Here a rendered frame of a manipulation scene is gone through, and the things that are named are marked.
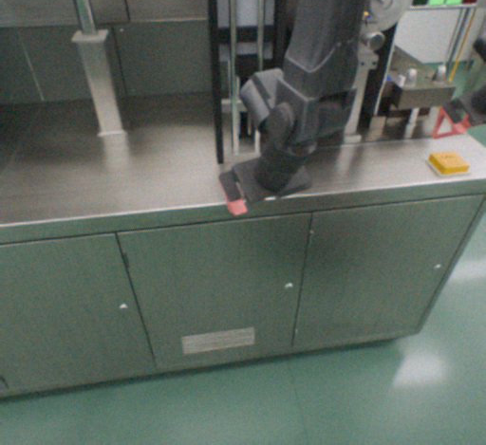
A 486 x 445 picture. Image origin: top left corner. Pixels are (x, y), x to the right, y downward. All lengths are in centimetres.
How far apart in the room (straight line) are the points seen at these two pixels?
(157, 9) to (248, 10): 48
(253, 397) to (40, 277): 89
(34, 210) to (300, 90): 72
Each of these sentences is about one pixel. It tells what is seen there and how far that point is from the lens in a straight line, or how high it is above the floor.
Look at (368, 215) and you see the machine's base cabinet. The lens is 106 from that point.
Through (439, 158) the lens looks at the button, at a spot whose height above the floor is 92.
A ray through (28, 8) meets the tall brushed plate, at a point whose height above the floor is 119.
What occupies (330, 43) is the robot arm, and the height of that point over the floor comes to 135.
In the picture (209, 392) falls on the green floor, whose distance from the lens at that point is 159.
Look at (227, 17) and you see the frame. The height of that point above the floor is 125.
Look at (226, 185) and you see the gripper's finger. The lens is 56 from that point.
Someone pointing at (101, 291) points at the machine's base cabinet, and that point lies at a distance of 114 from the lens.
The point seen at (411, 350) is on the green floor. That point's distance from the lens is 179.
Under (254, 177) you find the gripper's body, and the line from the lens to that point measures 56.
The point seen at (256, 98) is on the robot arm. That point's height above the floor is 125.
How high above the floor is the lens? 146
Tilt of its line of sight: 40 degrees down
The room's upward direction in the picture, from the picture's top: straight up
